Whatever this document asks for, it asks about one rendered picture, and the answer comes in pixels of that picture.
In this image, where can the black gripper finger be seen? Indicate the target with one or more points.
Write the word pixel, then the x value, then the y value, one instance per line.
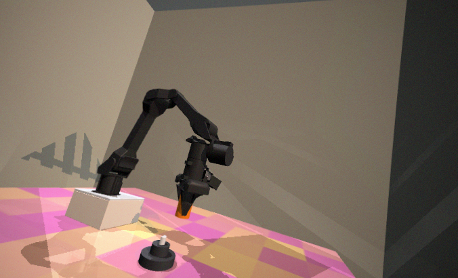
pixel 179 190
pixel 187 199

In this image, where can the orange cylinder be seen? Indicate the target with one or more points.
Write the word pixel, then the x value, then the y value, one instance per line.
pixel 179 210

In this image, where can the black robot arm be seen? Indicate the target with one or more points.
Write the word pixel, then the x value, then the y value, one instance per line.
pixel 156 102

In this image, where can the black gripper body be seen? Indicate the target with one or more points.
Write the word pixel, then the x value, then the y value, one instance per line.
pixel 191 179

